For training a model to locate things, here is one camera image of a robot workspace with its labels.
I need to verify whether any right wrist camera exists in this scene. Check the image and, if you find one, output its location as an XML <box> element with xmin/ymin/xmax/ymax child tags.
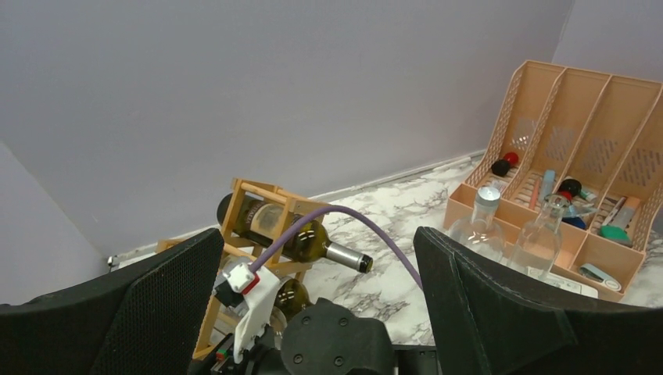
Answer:
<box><xmin>213</xmin><ymin>255</ymin><xmax>280</xmax><ymax>364</ymax></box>

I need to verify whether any green item in organizer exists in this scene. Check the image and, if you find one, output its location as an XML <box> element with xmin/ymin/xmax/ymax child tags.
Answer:
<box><xmin>599</xmin><ymin>225</ymin><xmax>633</xmax><ymax>248</ymax></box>

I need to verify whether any clear bottle silver cap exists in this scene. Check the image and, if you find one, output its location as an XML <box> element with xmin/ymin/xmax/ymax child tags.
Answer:
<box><xmin>449</xmin><ymin>187</ymin><xmax>506</xmax><ymax>263</ymax></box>

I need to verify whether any small white box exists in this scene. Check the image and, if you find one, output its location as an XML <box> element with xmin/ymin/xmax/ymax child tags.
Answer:
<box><xmin>525</xmin><ymin>266</ymin><xmax>599</xmax><ymax>298</ymax></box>

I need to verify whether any dark green wine bottle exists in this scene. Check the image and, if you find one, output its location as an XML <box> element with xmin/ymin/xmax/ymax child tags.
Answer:
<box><xmin>274</xmin><ymin>277</ymin><xmax>313</xmax><ymax>321</ymax></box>
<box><xmin>216</xmin><ymin>192</ymin><xmax>375</xmax><ymax>275</ymax></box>

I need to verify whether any orange plastic file organizer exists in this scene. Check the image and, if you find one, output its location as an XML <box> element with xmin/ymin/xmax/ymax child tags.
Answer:
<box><xmin>443</xmin><ymin>60</ymin><xmax>662</xmax><ymax>302</ymax></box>

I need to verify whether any red black marker upper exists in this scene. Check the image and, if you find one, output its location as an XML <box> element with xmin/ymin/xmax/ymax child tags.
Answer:
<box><xmin>490</xmin><ymin>152</ymin><xmax>519</xmax><ymax>177</ymax></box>

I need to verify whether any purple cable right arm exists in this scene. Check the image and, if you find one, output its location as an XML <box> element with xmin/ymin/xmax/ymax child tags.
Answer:
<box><xmin>248</xmin><ymin>205</ymin><xmax>424</xmax><ymax>291</ymax></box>

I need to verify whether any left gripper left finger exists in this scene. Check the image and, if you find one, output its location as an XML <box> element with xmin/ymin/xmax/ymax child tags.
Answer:
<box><xmin>1</xmin><ymin>229</ymin><xmax>224</xmax><ymax>374</ymax></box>

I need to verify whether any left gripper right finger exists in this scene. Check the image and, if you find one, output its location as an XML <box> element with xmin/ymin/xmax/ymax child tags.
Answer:
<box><xmin>414</xmin><ymin>227</ymin><xmax>662</xmax><ymax>374</ymax></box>

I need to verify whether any light blue item in organizer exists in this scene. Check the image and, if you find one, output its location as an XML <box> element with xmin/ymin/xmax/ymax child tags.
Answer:
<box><xmin>538</xmin><ymin>170</ymin><xmax>556</xmax><ymax>202</ymax></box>

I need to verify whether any clear glass bottle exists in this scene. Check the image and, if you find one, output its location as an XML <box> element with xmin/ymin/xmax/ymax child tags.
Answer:
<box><xmin>507</xmin><ymin>194</ymin><xmax>570</xmax><ymax>281</ymax></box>

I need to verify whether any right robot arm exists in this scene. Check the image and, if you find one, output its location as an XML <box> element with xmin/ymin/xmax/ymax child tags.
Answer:
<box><xmin>188</xmin><ymin>298</ymin><xmax>442</xmax><ymax>374</ymax></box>

